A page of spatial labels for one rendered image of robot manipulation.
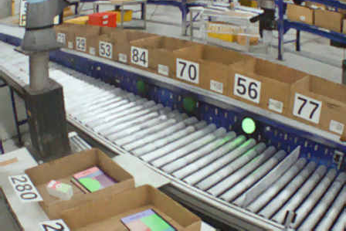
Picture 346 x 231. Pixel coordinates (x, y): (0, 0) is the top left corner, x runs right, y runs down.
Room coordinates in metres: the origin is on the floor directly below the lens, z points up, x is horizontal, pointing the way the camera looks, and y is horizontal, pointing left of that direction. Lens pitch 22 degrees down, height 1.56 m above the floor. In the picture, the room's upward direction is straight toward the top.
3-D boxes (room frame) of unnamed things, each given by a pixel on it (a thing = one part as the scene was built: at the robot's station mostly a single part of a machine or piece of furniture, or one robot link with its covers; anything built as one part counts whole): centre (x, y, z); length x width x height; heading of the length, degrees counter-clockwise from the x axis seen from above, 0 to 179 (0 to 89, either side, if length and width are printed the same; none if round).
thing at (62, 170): (1.05, 0.37, 0.80); 0.38 x 0.28 x 0.10; 130
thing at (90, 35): (2.83, 0.60, 0.96); 0.39 x 0.29 x 0.17; 45
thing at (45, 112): (1.41, 0.60, 0.91); 0.26 x 0.26 x 0.33; 41
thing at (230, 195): (1.24, -0.36, 0.72); 0.52 x 0.05 x 0.05; 135
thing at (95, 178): (1.12, 0.29, 0.78); 0.19 x 0.14 x 0.02; 44
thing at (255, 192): (1.17, -0.43, 0.76); 0.46 x 0.01 x 0.09; 135
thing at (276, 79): (1.73, -0.51, 0.96); 0.39 x 0.29 x 0.17; 45
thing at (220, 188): (1.28, -0.31, 0.72); 0.52 x 0.05 x 0.05; 135
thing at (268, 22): (1.70, -0.48, 1.33); 0.09 x 0.08 x 0.12; 47
